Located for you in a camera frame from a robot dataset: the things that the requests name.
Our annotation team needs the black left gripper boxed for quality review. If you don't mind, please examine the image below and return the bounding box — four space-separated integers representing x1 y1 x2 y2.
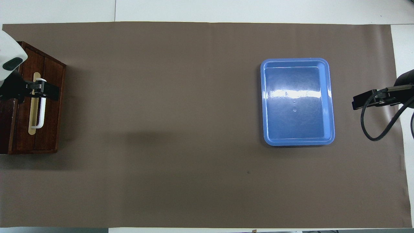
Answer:
0 70 60 104

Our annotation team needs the blue plastic tray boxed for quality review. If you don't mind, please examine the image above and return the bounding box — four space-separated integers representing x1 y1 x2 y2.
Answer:
260 58 335 146

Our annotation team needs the dark wooden cabinet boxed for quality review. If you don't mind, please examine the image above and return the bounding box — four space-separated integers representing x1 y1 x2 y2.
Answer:
0 41 67 154

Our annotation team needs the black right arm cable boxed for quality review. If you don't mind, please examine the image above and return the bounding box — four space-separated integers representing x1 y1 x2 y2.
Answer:
360 85 414 141

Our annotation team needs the white drawer handle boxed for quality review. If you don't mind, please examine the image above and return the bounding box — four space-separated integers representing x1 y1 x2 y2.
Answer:
31 78 47 129

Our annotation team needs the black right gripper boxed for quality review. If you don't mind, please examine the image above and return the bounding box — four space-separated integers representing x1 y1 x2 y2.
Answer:
352 69 414 110

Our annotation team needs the brown table mat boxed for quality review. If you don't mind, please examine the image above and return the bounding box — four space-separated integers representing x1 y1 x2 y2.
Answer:
0 22 409 228

